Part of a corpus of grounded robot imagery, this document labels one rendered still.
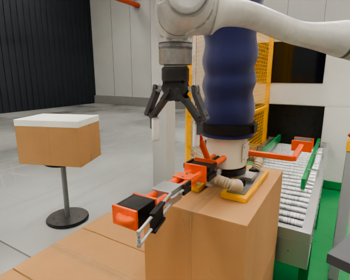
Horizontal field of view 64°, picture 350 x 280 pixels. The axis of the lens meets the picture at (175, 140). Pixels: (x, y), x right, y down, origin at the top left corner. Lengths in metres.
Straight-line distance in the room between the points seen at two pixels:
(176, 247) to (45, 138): 1.82
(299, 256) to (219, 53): 1.15
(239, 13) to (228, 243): 0.68
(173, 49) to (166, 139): 1.89
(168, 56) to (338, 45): 0.46
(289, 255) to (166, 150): 1.40
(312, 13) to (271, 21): 9.85
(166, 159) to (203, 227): 1.69
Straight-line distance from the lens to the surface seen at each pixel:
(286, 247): 1.71
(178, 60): 0.73
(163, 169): 2.67
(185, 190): 0.82
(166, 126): 2.56
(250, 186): 1.15
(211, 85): 1.08
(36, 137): 2.69
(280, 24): 0.74
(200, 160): 1.01
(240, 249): 0.97
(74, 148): 2.52
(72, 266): 1.48
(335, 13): 10.49
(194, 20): 0.57
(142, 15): 13.15
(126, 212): 0.67
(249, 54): 1.08
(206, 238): 1.00
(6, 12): 12.74
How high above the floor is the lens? 1.40
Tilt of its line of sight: 13 degrees down
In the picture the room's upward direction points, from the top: straight up
